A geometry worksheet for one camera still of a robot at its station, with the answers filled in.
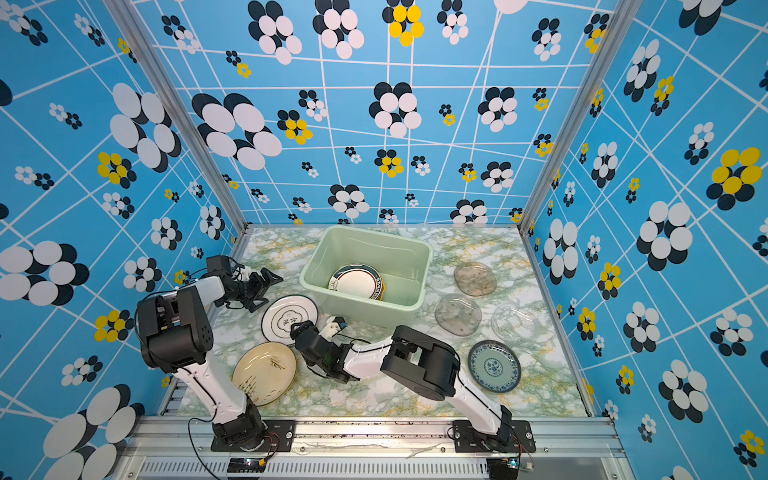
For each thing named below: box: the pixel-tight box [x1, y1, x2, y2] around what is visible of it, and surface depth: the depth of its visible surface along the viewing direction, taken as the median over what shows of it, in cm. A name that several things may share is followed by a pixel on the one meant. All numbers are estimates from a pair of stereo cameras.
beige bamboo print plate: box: [231, 342, 297, 406], surface depth 85 cm
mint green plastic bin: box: [299, 225, 433, 329], surface depth 97 cm
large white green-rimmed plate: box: [327, 264, 382, 300], surface depth 103 cm
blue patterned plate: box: [468, 340, 522, 393], surface depth 86 cm
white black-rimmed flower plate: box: [261, 294, 319, 345], surface depth 96 cm
